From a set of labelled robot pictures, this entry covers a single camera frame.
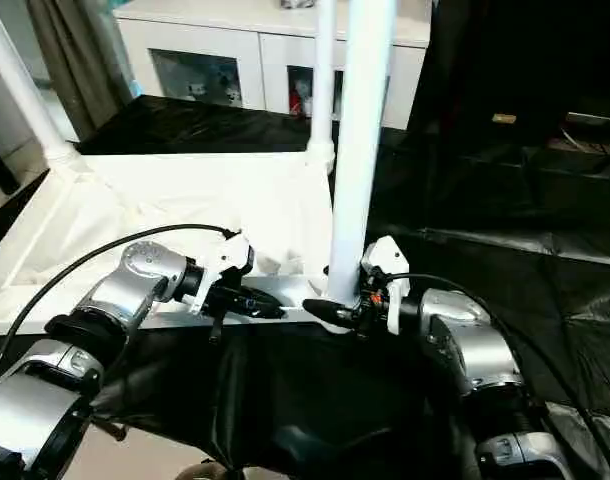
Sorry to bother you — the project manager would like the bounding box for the white plastic table top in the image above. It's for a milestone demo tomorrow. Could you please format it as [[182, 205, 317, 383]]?
[[0, 144, 357, 337]]

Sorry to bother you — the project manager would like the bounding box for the white plastic table leg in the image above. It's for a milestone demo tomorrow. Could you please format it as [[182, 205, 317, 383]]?
[[323, 0, 400, 310], [0, 3, 82, 172], [306, 0, 340, 170]]

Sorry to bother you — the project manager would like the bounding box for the black plastic mat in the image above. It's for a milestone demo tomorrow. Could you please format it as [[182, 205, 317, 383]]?
[[0, 92, 610, 480]]

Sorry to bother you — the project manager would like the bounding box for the black stand leg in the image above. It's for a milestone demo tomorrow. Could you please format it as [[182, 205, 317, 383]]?
[[96, 418, 130, 442]]

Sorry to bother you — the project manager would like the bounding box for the white glass-door cabinet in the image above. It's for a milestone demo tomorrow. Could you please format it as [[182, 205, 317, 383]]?
[[113, 0, 432, 132]]

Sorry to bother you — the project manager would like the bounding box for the grey-brown curtain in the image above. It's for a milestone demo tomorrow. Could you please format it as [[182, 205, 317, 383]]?
[[26, 0, 137, 145]]

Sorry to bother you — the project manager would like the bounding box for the black box with yellow label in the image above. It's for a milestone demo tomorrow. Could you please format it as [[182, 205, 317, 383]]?
[[406, 0, 567, 147]]

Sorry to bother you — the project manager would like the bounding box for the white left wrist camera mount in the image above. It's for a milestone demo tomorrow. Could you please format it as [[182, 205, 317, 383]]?
[[181, 231, 257, 317]]

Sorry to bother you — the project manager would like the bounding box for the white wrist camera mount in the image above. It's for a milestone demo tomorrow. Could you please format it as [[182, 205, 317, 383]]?
[[358, 235, 412, 337], [181, 231, 257, 317]]

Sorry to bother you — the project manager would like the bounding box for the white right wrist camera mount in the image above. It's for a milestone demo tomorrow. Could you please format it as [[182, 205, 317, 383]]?
[[358, 235, 412, 337]]

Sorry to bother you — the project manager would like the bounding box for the dark metal rail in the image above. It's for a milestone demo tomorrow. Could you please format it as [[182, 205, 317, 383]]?
[[563, 111, 610, 130]]

